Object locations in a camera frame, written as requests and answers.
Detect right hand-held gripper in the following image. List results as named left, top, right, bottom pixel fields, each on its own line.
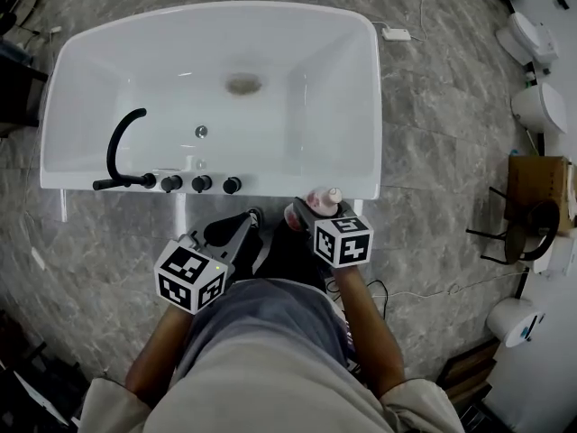
left=291, top=196, right=374, bottom=269

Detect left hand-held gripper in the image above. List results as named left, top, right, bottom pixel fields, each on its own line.
left=153, top=207, right=263, bottom=316

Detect pink and white bottle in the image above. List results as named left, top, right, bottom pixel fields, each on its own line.
left=284, top=186, right=343, bottom=233

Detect white bathtub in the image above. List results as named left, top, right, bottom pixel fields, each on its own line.
left=39, top=0, right=383, bottom=238

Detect person's left forearm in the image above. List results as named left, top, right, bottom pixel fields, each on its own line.
left=124, top=303, right=200, bottom=408

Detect person's right forearm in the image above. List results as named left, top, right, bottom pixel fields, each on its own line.
left=332, top=264, right=406, bottom=399

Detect person's black trousers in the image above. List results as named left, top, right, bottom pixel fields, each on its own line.
left=250, top=216, right=328, bottom=295

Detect person's beige and grey shirt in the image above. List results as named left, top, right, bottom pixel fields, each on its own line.
left=78, top=277, right=466, bottom=433

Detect black curved faucet spout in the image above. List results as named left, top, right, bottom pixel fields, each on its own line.
left=92, top=107, right=158, bottom=192

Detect white power adapter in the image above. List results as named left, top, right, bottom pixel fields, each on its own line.
left=381, top=26, right=413, bottom=42

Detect black metal chair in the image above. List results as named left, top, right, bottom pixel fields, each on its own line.
left=465, top=186, right=562, bottom=266

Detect wooden boards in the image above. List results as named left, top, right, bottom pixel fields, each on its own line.
left=435, top=336, right=502, bottom=406

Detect dark cabinet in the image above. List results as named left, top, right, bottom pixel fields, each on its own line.
left=0, top=41, right=50, bottom=129

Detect black floor cable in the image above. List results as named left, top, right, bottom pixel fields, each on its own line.
left=325, top=279, right=389, bottom=318

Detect white floor cable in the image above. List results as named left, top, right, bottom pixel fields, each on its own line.
left=386, top=268, right=531, bottom=299

